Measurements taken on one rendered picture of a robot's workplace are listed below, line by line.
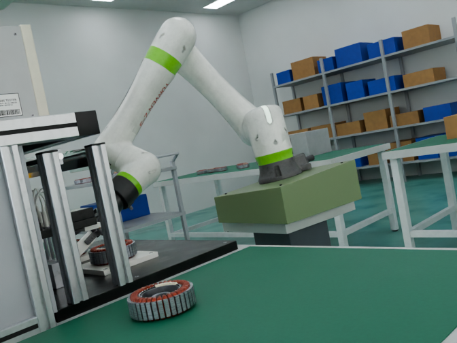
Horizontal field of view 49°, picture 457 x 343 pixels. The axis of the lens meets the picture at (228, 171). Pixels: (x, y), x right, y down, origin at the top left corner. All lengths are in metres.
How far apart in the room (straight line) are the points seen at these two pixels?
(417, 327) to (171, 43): 1.22
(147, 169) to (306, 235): 0.55
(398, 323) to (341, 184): 0.98
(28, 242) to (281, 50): 8.46
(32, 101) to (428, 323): 0.83
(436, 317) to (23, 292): 0.65
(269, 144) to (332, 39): 7.01
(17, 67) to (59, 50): 6.37
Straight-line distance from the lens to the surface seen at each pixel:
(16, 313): 0.95
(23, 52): 1.13
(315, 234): 1.70
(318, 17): 8.78
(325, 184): 1.56
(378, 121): 7.63
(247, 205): 1.56
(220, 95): 1.82
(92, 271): 1.21
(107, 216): 1.02
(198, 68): 1.82
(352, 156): 3.98
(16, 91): 1.11
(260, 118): 1.65
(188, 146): 8.38
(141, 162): 1.56
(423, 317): 0.69
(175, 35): 1.66
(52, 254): 1.19
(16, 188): 0.94
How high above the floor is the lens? 1.01
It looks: 3 degrees down
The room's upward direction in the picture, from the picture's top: 11 degrees counter-clockwise
